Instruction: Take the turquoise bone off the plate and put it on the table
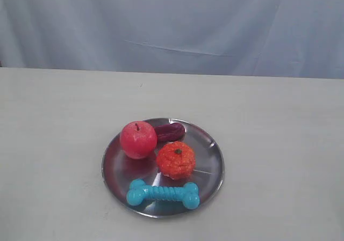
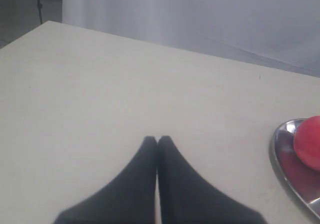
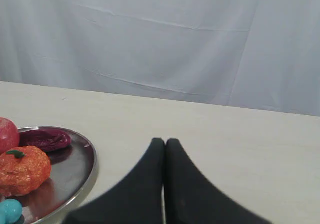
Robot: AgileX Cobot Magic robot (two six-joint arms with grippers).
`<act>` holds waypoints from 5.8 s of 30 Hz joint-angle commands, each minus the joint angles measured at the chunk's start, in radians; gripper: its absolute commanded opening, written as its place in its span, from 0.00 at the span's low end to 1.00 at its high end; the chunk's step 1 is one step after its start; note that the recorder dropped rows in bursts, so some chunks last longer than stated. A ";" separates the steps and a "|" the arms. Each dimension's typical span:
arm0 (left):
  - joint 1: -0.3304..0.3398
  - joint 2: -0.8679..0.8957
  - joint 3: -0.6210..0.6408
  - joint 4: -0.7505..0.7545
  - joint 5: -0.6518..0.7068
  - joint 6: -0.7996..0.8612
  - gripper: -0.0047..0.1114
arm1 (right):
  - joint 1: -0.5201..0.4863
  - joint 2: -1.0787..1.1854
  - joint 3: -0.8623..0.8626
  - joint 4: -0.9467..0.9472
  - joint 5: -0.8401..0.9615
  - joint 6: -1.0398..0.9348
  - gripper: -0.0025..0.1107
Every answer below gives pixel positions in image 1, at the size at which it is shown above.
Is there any dark purple toy sweet potato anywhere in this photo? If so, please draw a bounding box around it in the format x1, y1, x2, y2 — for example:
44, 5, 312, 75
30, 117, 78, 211
154, 123, 185, 142

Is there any pale blue backdrop curtain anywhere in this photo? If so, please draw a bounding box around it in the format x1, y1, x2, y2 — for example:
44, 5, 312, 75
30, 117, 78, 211
1, 0, 343, 79

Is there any orange toy tangerine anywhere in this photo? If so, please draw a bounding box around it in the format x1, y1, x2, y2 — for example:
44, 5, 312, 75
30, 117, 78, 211
156, 141, 196, 180

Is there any round silver metal plate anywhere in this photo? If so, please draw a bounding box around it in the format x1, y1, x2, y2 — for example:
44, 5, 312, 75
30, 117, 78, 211
102, 118, 225, 218

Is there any turquoise toy dog bone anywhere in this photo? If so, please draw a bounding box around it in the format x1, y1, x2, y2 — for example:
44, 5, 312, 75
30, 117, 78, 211
126, 179, 200, 210

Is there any red toy apple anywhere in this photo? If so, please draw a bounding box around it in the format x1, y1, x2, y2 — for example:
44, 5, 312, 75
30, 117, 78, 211
120, 121, 157, 159

